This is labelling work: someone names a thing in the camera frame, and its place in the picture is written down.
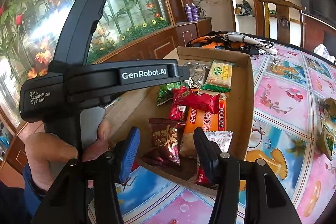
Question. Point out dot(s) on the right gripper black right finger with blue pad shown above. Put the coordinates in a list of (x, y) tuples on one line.
[(266, 199)]

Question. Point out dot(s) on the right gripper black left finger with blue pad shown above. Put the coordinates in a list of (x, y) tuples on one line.
[(113, 167)]

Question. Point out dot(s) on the white red candy packet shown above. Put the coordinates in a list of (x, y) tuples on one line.
[(209, 146)]

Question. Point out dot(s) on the orange soda cracker pack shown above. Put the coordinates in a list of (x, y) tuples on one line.
[(207, 121)]

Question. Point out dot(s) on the blue sleeve forearm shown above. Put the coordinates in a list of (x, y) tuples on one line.
[(20, 205)]

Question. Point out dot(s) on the person's left hand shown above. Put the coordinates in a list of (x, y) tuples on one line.
[(44, 148)]

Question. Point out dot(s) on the dark red snack packet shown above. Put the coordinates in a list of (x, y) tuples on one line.
[(165, 140)]

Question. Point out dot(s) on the cardboard box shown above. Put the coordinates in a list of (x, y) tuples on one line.
[(136, 107)]

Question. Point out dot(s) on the green gold snack packet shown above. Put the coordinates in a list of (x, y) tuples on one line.
[(326, 128)]

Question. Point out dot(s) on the small red snack packet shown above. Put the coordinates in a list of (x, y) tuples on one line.
[(178, 112)]

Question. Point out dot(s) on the green pea snack packet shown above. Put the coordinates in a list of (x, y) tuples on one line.
[(165, 92)]

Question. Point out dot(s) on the flower mural panel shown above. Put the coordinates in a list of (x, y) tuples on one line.
[(30, 30)]

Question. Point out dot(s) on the silver foil snack packet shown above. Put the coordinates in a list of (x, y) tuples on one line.
[(198, 75)]

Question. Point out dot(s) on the small green cracker pack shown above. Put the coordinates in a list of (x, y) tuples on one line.
[(219, 78)]

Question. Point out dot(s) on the purple spray can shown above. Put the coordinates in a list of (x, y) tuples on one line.
[(194, 12), (189, 13)]

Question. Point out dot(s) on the white plastic bag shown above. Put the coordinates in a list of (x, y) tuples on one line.
[(322, 51)]

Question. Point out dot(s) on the black white patterned cloth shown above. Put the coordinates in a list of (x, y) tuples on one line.
[(234, 41)]

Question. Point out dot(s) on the wooden chair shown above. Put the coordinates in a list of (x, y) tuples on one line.
[(283, 19)]

